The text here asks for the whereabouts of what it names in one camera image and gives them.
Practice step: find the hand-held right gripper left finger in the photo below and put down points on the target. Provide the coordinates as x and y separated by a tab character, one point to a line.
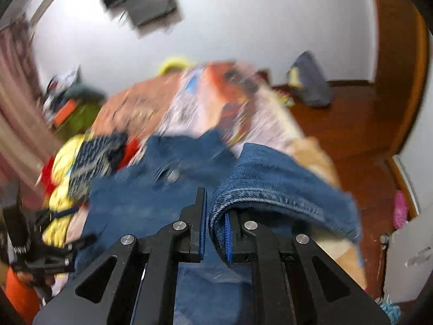
203	226

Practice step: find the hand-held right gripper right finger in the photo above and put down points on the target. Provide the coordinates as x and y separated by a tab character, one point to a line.
227	240

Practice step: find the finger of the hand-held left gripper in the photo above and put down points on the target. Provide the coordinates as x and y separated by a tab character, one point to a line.
61	255
57	218

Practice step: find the blue denim jeans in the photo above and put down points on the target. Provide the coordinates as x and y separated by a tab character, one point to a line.
135	196

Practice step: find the person's left forearm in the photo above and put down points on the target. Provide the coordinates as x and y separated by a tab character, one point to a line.
20	294

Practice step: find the red garment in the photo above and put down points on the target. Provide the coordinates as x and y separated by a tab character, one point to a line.
47	176

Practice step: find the yellow garment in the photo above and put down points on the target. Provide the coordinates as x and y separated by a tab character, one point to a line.
62	162

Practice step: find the dark patterned garment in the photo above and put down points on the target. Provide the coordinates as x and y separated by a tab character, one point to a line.
91	162

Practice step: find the green cloth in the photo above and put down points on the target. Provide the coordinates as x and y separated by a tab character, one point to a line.
81	118

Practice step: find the orange box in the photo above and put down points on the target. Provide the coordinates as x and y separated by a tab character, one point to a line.
64	111

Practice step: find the striped curtain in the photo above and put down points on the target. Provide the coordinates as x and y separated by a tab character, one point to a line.
17	108

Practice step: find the printed blanket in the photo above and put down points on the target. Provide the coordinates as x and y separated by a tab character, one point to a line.
189	108

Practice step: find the grey cloth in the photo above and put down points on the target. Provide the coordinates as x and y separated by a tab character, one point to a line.
84	93

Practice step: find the white printed bag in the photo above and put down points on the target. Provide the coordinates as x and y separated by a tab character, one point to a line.
62	78

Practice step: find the yellow rounded object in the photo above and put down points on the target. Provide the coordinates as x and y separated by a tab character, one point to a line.
174	66

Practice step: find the blue grey bag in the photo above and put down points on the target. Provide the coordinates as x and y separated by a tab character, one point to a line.
313	81

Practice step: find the white cabinet door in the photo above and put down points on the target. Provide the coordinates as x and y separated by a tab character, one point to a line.
409	260

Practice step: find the wooden door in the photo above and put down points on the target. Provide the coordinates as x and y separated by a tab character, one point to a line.
395	57

